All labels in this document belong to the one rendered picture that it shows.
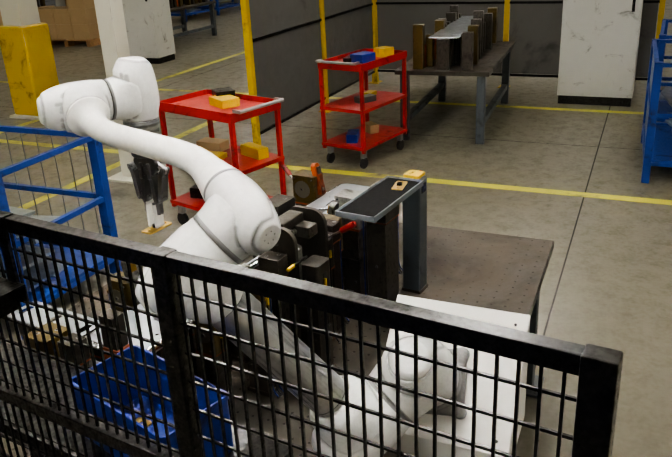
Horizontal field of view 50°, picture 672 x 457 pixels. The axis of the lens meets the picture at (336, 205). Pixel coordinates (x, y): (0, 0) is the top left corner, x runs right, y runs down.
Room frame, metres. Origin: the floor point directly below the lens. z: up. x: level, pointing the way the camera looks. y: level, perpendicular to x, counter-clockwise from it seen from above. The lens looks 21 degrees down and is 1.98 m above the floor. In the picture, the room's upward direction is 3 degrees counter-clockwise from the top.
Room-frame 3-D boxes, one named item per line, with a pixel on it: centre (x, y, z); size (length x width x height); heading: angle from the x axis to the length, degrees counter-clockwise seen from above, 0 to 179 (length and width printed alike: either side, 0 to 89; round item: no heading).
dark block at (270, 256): (1.85, 0.19, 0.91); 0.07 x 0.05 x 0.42; 59
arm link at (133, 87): (1.77, 0.49, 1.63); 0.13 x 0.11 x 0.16; 124
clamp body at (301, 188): (2.76, 0.12, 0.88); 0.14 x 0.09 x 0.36; 59
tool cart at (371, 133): (6.33, -0.29, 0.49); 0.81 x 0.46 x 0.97; 144
